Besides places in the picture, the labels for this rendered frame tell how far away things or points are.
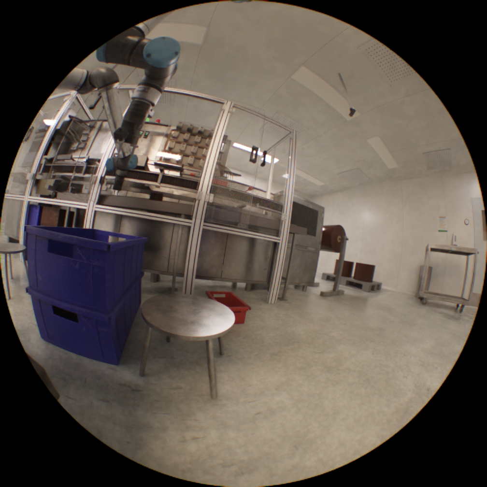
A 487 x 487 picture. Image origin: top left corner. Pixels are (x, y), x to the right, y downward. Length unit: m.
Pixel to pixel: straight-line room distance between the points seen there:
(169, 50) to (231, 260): 1.54
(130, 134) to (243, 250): 1.39
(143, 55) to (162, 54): 0.05
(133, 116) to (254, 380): 0.95
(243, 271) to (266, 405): 1.32
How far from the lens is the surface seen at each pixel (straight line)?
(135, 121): 0.56
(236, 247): 1.58
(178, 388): 0.61
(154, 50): 0.49
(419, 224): 4.39
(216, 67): 2.63
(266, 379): 0.69
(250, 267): 1.67
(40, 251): 0.66
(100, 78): 0.98
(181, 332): 0.42
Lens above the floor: 0.48
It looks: level
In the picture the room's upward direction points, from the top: 9 degrees clockwise
